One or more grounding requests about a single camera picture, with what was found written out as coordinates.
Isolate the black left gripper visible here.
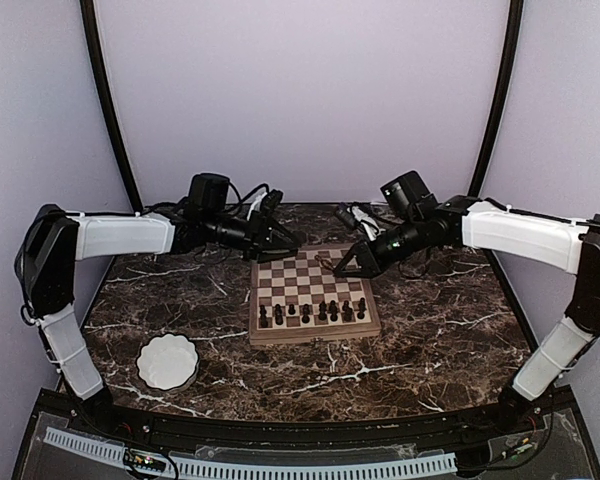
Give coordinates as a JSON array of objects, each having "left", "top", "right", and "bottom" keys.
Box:
[{"left": 205, "top": 210, "right": 302, "bottom": 263}]

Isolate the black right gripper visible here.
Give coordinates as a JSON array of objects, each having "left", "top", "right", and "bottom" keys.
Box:
[{"left": 334, "top": 215, "right": 426, "bottom": 278}]

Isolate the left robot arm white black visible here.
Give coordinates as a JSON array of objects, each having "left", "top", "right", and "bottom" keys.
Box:
[{"left": 14, "top": 202, "right": 301, "bottom": 436}]

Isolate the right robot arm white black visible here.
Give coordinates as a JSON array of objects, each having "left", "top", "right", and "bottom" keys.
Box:
[{"left": 334, "top": 196, "right": 600, "bottom": 434}]

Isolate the wooden chess board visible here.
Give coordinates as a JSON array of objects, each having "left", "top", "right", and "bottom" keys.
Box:
[{"left": 249, "top": 244, "right": 381, "bottom": 346}]

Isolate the white fluted ceramic bowl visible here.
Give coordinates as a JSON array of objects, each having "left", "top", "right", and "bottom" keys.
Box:
[{"left": 136, "top": 333, "right": 200, "bottom": 391}]

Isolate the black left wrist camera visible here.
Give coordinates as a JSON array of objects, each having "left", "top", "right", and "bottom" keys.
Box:
[{"left": 185, "top": 173, "right": 230, "bottom": 215}]

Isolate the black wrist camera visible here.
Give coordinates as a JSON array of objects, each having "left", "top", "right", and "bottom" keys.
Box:
[
  {"left": 380, "top": 170, "right": 438, "bottom": 220},
  {"left": 185, "top": 173, "right": 230, "bottom": 215}
]

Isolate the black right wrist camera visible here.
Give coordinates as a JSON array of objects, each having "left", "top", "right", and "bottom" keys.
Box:
[{"left": 380, "top": 170, "right": 438, "bottom": 220}]

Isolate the grey slotted cable duct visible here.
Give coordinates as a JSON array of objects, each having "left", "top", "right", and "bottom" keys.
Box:
[{"left": 43, "top": 427, "right": 457, "bottom": 479}]

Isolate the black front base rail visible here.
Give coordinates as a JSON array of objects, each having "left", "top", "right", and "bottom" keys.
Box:
[{"left": 34, "top": 387, "right": 575, "bottom": 452}]

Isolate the black left frame post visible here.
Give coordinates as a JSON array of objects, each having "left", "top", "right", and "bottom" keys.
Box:
[{"left": 79, "top": 0, "right": 143, "bottom": 211}]

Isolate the black frame post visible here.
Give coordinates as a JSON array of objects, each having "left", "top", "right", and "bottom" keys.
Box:
[
  {"left": 468, "top": 0, "right": 524, "bottom": 197},
  {"left": 79, "top": 0, "right": 143, "bottom": 211}
]

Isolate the black right frame post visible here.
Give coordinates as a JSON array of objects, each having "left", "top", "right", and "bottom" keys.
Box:
[{"left": 468, "top": 0, "right": 524, "bottom": 197}]

